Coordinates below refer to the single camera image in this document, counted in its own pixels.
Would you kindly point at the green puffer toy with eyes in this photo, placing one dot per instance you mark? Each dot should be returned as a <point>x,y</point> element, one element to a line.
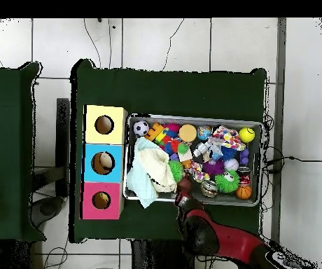
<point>176,171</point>
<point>226,182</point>

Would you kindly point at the cream muslin cloth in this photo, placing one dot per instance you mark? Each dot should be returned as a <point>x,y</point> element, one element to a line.
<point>156,168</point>

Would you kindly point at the mint green cloth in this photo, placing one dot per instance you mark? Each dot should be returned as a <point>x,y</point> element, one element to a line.
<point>140,185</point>

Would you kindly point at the clear plastic bottle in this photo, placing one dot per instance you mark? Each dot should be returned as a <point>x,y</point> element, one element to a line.
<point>214,150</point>

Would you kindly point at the white polka dot cloth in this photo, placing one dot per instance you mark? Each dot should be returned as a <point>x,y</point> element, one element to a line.
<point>229,137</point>

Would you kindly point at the yellow plush toy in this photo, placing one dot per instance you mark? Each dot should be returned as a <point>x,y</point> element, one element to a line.
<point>104,197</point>

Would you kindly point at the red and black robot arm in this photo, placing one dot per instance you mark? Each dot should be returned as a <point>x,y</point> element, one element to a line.
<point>233,241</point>

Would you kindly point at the shallow metal mesh bin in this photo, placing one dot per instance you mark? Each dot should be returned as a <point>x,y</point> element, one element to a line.
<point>233,200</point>

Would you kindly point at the wooden box with three holes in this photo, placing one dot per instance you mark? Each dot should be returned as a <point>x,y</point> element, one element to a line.
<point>89,173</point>

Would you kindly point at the small orange basketball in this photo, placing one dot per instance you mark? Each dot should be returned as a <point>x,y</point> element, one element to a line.
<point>244,192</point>

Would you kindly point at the orange foam disc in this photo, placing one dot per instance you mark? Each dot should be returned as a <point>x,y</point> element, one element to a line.
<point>188,133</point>

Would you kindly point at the small soccer ball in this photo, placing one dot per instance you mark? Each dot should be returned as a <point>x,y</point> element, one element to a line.
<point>141,128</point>

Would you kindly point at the yellow smiley ball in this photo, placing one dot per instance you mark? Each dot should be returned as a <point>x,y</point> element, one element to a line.
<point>247,134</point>

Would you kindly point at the dark green table cloth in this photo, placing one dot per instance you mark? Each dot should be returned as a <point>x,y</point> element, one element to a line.
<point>163,92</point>
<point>9,140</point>

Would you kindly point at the black upright panel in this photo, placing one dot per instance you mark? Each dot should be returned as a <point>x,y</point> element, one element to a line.
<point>63,140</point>

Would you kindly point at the grey plastic base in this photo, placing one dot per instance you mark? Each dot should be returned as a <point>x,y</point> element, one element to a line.
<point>47,208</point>

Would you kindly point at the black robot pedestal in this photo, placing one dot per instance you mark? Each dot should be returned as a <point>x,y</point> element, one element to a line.
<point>155,257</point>

